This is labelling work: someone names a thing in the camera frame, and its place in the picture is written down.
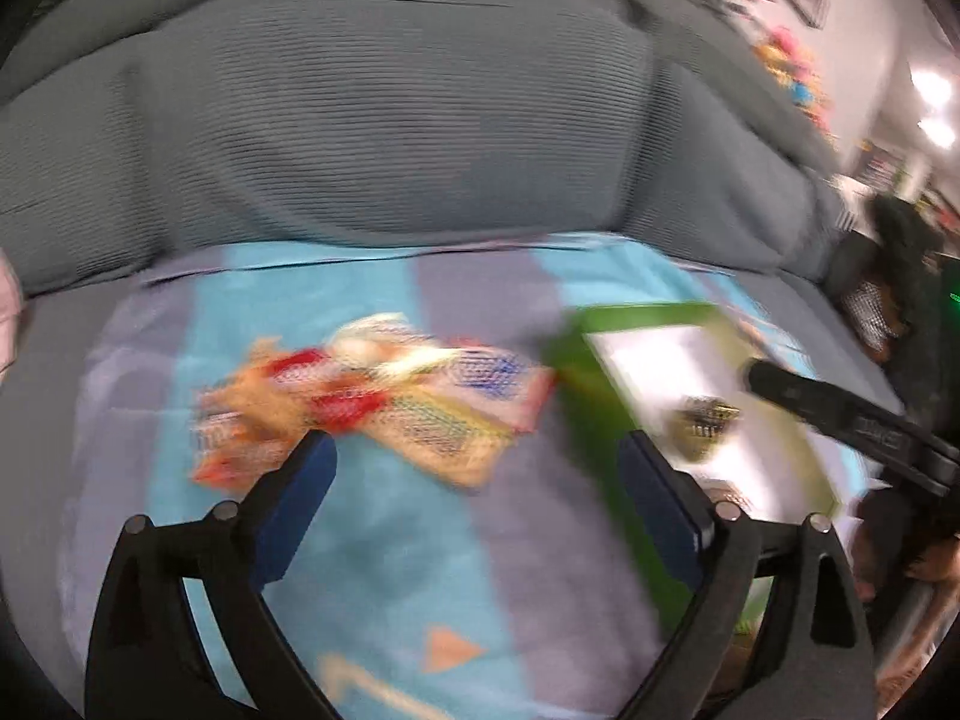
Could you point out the dark gold snack packet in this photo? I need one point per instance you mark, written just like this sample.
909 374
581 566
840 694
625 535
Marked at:
701 421

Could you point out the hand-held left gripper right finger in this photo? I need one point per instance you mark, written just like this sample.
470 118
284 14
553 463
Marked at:
664 502

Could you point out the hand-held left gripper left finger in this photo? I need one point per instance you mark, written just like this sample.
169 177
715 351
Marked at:
296 499

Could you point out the pink pillow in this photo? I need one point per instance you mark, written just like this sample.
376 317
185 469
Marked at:
6 315

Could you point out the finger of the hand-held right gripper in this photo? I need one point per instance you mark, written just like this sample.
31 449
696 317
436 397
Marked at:
832 401

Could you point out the pile of colourful snack packets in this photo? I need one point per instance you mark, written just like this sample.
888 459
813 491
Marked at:
360 397

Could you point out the checkered cloth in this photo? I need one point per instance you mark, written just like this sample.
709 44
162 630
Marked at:
870 319

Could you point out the green cardboard box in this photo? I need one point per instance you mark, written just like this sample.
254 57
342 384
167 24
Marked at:
600 405

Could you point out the blue and purple blanket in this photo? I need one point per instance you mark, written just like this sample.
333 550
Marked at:
420 540

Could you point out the dark cloth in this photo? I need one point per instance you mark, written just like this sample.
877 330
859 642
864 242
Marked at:
900 240

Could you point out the colourful plush toys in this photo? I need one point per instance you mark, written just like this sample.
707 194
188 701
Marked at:
791 71

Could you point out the grey ribbed sofa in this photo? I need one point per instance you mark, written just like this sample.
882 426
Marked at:
390 105

